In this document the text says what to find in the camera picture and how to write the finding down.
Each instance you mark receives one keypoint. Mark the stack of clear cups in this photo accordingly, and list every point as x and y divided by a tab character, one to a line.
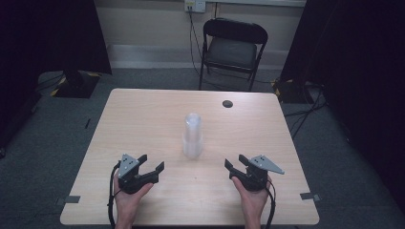
192	140

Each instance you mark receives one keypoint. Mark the black round table grommet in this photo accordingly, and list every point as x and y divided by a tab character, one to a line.
227	103

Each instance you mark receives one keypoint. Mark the grey tape piece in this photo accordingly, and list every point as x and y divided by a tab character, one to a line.
71	199
309	196

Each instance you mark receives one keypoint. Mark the dark curtain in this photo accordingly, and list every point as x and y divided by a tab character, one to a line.
47	35
356	63

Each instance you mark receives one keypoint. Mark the black folding chair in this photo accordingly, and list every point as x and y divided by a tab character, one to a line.
234	51

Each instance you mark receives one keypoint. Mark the person's left hand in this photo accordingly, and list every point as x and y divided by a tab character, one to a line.
127	203

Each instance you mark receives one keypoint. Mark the white wall socket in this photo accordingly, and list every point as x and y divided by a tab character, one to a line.
195	5

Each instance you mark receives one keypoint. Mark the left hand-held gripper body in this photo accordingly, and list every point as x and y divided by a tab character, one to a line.
133	183

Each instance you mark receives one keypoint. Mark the person's right hand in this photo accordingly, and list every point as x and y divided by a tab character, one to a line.
254	203

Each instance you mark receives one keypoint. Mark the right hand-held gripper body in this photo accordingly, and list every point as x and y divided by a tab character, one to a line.
254	179

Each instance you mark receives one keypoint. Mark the black stand base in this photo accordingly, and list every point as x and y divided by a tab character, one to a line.
288	92
78	84

